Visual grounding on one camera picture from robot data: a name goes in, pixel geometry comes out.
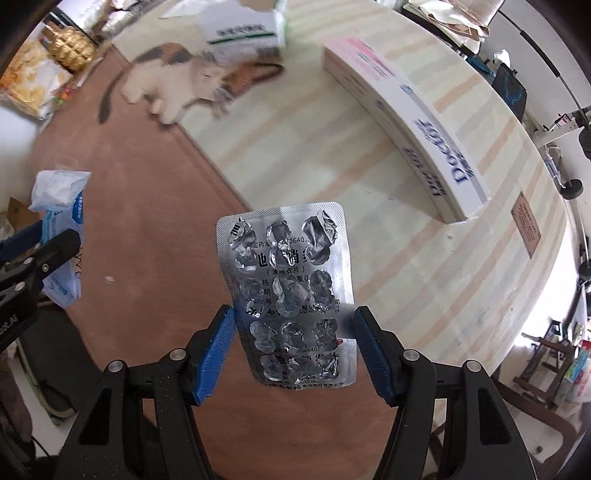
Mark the dark wooden chair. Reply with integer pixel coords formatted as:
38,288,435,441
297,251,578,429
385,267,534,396
492,378,580,462

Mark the cat print tablecloth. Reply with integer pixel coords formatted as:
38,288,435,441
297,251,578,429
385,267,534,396
34,0,583,467

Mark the blue plastic packet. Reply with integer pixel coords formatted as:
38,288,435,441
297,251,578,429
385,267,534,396
30,170,92,309

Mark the curl bar with plates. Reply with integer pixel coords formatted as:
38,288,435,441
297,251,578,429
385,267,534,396
545,148,585,200

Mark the open white green carton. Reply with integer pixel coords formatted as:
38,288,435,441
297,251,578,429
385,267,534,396
194,0,289,65

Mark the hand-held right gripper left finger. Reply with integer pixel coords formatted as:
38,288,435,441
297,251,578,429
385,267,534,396
54,305,236,480

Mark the brown label plate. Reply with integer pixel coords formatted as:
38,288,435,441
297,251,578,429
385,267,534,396
510,191,542,259

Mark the white trash bin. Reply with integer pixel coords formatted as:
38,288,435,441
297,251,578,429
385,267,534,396
9,300,100,423

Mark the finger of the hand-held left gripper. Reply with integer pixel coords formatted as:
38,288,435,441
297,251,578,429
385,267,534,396
0,220,44,264
0,228,83,289

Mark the cardboard box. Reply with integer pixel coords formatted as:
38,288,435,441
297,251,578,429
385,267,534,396
7,196,38,227

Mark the light blue printed box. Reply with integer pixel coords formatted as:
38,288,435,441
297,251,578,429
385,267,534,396
561,342,591,407

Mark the long white toothpaste box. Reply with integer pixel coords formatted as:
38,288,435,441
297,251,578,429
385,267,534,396
322,34,491,225

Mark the golden bottle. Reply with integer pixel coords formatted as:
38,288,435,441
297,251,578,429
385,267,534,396
44,23,100,72

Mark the black blue bench pad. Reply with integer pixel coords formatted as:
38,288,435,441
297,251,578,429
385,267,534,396
473,55,528,123

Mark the silver blister pack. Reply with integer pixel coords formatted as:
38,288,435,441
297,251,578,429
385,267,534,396
217,202,358,386

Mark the yellow snack bag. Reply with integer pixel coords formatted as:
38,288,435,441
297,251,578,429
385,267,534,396
0,39,75,121

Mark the white weight bench rack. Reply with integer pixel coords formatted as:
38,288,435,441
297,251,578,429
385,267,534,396
531,106,591,153

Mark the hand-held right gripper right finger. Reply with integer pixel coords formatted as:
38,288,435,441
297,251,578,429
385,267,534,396
353,305,541,480

